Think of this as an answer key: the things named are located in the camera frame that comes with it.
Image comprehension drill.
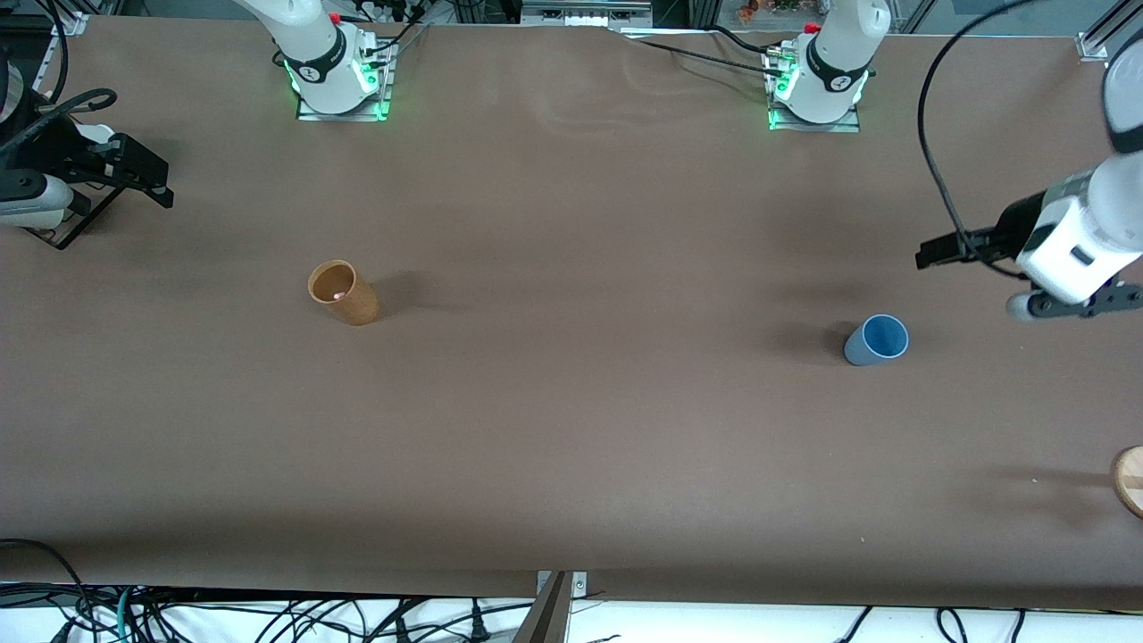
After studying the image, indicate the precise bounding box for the blue cup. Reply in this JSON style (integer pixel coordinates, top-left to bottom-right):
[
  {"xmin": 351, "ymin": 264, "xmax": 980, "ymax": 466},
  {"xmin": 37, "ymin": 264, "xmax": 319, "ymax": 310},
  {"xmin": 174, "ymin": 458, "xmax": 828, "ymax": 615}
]
[{"xmin": 844, "ymin": 313, "xmax": 910, "ymax": 367}]

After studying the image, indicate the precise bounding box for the black cup rack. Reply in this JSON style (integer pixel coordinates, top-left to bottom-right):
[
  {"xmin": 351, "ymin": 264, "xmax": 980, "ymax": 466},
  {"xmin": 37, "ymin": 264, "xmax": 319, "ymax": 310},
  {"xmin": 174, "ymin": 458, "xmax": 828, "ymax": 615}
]
[{"xmin": 18, "ymin": 174, "xmax": 128, "ymax": 251}]

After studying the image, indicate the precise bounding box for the brown cup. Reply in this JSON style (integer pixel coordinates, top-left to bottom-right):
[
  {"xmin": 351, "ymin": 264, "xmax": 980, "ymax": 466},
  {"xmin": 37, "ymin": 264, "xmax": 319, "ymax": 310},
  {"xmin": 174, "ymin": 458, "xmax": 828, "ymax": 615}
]
[{"xmin": 307, "ymin": 259, "xmax": 380, "ymax": 327}]

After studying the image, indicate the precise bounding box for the round wooden coaster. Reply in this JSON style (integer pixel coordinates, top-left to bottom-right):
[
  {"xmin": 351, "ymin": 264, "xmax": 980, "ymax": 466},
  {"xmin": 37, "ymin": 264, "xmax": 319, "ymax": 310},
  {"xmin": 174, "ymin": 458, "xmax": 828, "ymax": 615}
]
[{"xmin": 1111, "ymin": 446, "xmax": 1143, "ymax": 520}]

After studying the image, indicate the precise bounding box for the grey power strip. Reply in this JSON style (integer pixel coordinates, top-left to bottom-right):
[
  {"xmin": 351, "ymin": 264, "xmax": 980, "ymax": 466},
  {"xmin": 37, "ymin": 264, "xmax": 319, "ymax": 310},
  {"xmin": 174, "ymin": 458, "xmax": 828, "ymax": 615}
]
[{"xmin": 521, "ymin": 0, "xmax": 654, "ymax": 29}]

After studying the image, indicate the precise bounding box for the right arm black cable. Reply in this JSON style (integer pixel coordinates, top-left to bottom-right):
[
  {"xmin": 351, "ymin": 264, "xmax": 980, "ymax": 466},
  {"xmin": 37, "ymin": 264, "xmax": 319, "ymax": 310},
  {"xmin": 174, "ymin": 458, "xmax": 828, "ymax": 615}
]
[{"xmin": 0, "ymin": 87, "xmax": 119, "ymax": 166}]

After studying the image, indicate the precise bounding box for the black cable on table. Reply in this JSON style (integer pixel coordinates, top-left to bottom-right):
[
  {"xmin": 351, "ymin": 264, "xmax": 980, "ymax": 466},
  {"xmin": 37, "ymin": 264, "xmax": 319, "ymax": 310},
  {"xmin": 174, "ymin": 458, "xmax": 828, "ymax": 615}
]
[{"xmin": 623, "ymin": 25, "xmax": 788, "ymax": 78}]

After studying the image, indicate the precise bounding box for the black looped floor cable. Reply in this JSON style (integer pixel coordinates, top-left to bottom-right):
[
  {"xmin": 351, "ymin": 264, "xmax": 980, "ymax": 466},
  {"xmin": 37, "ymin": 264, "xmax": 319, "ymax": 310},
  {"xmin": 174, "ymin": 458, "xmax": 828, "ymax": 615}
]
[{"xmin": 0, "ymin": 539, "xmax": 90, "ymax": 626}]

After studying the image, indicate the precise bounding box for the metal table bracket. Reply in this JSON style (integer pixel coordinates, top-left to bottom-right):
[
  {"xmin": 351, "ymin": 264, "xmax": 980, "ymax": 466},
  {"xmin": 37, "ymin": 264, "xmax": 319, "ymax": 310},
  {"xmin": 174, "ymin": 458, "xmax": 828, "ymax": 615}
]
[{"xmin": 513, "ymin": 571, "xmax": 588, "ymax": 643}]

